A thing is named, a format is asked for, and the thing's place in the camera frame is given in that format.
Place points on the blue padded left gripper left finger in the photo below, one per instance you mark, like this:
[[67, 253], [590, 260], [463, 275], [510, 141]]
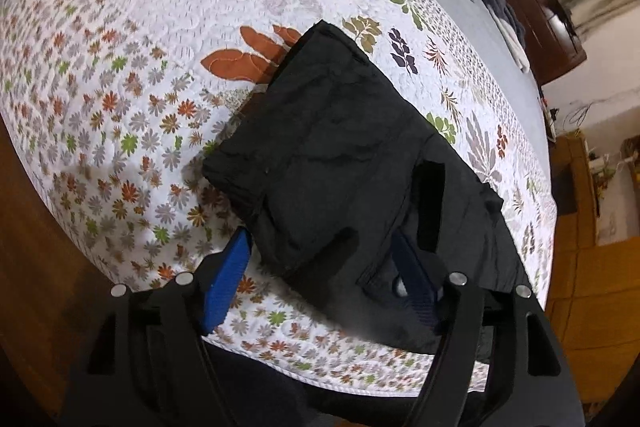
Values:
[[220, 286]]

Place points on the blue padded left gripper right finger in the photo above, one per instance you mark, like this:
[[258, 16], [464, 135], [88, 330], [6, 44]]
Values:
[[418, 287]]

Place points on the black pants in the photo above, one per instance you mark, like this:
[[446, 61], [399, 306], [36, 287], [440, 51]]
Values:
[[329, 164]]

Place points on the wooden wardrobe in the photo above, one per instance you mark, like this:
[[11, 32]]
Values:
[[593, 300]]

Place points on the white power strip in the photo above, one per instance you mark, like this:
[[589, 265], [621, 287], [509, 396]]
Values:
[[607, 162]]

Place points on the white folded cloth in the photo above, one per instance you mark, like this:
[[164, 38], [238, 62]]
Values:
[[512, 43]]

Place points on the floral quilted bedspread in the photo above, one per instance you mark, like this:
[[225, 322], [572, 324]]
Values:
[[111, 105]]

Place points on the dark grey crumpled garment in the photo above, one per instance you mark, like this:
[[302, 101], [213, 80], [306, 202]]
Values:
[[505, 12]]

